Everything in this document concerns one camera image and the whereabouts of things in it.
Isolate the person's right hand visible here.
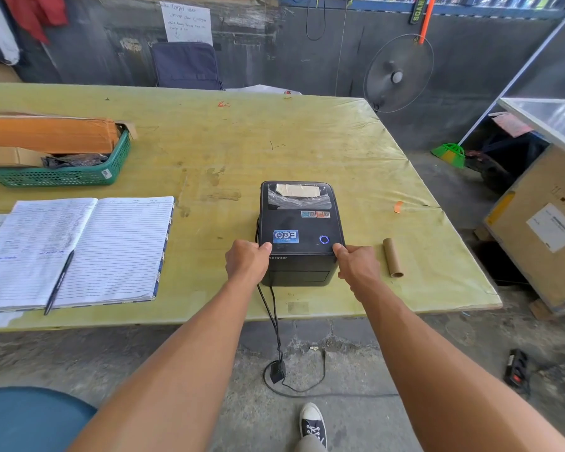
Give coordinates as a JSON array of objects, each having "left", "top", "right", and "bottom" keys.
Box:
[{"left": 332, "top": 243, "right": 385, "bottom": 301}]

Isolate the person's left hand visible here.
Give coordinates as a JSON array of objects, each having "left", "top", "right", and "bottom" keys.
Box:
[{"left": 224, "top": 239, "right": 273, "bottom": 288}]

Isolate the black label printer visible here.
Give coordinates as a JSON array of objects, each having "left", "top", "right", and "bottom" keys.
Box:
[{"left": 257, "top": 180, "right": 346, "bottom": 287}]

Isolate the person's right forearm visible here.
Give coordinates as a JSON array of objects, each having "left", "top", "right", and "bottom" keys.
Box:
[{"left": 355, "top": 281, "right": 565, "bottom": 452}]

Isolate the person's left forearm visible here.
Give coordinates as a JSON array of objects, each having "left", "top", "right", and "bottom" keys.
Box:
[{"left": 68, "top": 277, "right": 264, "bottom": 452}]

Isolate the cardboard tube core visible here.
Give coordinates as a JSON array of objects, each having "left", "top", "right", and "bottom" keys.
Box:
[{"left": 383, "top": 238, "right": 404, "bottom": 278}]

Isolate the person's black sneaker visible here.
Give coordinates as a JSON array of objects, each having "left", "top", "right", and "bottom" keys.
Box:
[{"left": 299, "top": 403, "right": 328, "bottom": 450}]

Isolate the standing electric fan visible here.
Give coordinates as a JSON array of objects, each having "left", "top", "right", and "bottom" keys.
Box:
[{"left": 363, "top": 34, "right": 435, "bottom": 114}]

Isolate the open lined notebook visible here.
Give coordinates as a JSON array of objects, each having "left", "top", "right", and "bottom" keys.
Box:
[{"left": 0, "top": 196, "right": 175, "bottom": 314}]

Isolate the dark blue chair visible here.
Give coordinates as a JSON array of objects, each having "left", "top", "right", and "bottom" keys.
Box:
[{"left": 150, "top": 41, "right": 223, "bottom": 91}]

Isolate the large wooden crate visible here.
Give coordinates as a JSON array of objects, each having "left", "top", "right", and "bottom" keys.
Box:
[{"left": 483, "top": 98, "right": 565, "bottom": 317}]

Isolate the green plastic basket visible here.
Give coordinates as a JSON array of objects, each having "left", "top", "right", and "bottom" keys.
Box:
[{"left": 0, "top": 124, "right": 132, "bottom": 188}]

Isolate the black pen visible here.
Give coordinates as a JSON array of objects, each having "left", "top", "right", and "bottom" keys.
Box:
[{"left": 44, "top": 250, "right": 75, "bottom": 316}]

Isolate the black plastic bag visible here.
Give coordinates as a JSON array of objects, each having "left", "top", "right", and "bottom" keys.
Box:
[{"left": 41, "top": 153, "right": 109, "bottom": 169}]

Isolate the black power strip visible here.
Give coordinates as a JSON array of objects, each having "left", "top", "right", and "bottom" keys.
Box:
[{"left": 504, "top": 348, "right": 531, "bottom": 396}]

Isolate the white label sheet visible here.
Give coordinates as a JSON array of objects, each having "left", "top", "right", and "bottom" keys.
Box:
[{"left": 526, "top": 203, "right": 565, "bottom": 254}]

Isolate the pink paper sheet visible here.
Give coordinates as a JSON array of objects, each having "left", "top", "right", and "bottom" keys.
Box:
[{"left": 491, "top": 112, "right": 534, "bottom": 138}]

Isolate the white handwritten paper notice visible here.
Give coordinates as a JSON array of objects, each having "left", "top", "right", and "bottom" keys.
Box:
[{"left": 160, "top": 1, "right": 214, "bottom": 46}]

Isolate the stack of brown envelopes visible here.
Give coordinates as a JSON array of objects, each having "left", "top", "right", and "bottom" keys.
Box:
[{"left": 0, "top": 114, "right": 121, "bottom": 155}]

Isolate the orange pole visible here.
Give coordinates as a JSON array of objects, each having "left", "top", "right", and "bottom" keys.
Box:
[{"left": 418, "top": 0, "right": 437, "bottom": 45}]

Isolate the cardboard box piece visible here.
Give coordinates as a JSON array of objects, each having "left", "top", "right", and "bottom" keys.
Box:
[{"left": 0, "top": 146, "right": 45, "bottom": 168}]

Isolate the blue round stool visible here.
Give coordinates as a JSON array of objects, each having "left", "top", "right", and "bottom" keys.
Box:
[{"left": 0, "top": 387, "right": 98, "bottom": 452}]

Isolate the red hanging cloth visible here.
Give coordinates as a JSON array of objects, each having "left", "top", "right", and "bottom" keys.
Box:
[{"left": 2, "top": 0, "right": 69, "bottom": 45}]

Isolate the black printer cable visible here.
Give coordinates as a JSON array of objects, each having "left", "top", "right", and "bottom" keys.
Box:
[{"left": 256, "top": 283, "right": 328, "bottom": 396}]

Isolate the black hanging wire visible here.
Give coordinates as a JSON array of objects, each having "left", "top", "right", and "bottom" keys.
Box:
[{"left": 305, "top": 0, "right": 327, "bottom": 42}]

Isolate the white metal frame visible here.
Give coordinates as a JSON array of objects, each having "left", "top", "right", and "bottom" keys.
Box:
[{"left": 458, "top": 0, "right": 565, "bottom": 146}]

